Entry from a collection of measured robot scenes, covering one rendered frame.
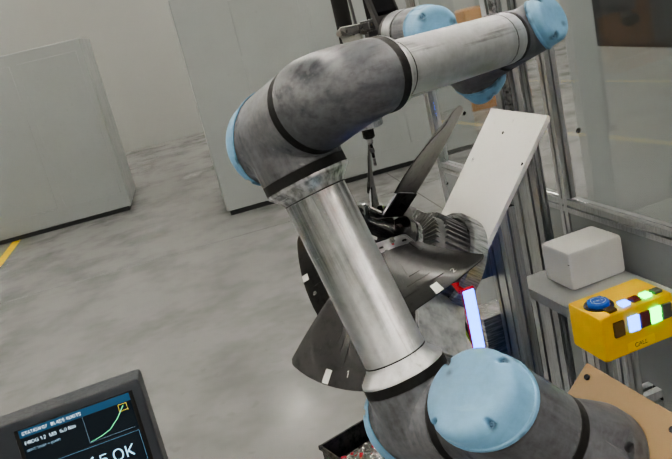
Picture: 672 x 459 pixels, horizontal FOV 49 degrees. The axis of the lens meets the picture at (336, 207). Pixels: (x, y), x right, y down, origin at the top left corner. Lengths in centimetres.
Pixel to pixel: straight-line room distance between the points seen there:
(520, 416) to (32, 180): 815
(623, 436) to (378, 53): 53
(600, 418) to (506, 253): 98
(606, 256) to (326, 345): 81
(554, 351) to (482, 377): 159
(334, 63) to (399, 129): 648
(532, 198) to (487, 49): 126
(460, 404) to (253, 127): 41
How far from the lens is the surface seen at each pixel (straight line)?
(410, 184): 169
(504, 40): 107
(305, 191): 93
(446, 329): 167
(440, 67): 96
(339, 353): 168
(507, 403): 85
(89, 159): 867
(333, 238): 93
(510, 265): 191
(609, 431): 96
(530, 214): 227
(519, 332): 199
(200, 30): 698
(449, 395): 89
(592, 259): 207
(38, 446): 121
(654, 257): 211
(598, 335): 146
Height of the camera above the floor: 172
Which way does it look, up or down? 15 degrees down
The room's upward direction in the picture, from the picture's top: 13 degrees counter-clockwise
